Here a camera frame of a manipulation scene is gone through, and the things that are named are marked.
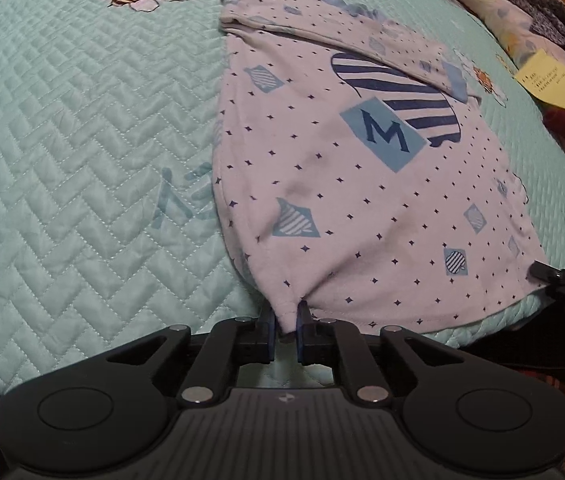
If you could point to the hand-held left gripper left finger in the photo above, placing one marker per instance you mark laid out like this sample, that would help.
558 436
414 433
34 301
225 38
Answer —
271 342

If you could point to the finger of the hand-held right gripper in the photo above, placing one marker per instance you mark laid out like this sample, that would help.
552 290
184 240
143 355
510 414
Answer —
557 276

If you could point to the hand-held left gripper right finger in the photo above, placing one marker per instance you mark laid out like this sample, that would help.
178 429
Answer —
302 335

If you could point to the white patterned long-sleeve shirt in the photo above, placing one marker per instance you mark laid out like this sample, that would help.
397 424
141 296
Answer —
352 185

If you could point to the yellow paper note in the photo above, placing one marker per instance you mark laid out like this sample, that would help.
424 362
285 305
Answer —
554 80

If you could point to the mint bee print quilt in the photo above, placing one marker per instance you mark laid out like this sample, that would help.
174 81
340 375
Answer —
87 160

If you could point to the floral pillow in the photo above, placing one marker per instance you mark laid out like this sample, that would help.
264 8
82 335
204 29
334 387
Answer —
492 15

